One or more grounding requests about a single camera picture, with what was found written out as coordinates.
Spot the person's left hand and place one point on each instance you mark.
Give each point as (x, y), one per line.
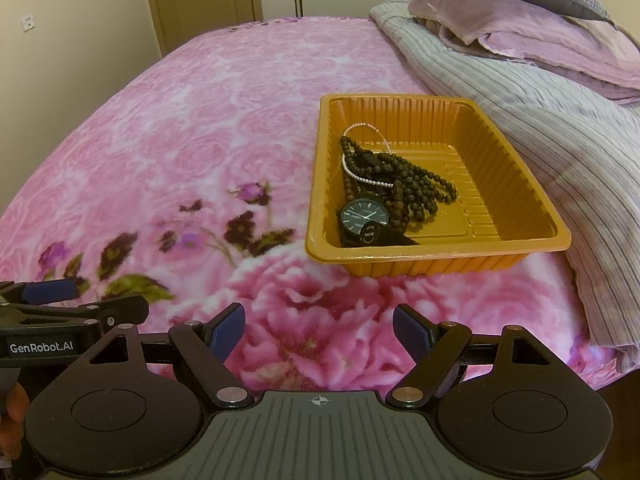
(12, 420)

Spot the white wall socket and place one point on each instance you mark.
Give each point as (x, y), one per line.
(28, 22)

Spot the black fitness band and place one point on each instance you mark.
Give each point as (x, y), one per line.
(369, 158)

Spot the pink floral blanket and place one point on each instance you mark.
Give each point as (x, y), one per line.
(175, 135)

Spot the pink pillow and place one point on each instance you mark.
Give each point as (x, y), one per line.
(525, 25)

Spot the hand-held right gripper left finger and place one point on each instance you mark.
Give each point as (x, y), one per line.
(227, 331)

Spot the wooden door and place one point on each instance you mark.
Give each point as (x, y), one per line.
(200, 0)

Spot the orange plastic tray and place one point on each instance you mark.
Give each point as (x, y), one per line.
(500, 210)

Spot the black wrist watch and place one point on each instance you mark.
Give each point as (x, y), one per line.
(362, 212)

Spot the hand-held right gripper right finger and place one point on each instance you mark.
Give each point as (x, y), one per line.
(412, 333)

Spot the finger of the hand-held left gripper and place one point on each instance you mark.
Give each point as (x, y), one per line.
(120, 308)
(47, 291)

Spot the grey striped duvet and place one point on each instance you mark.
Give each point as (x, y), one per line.
(575, 160)

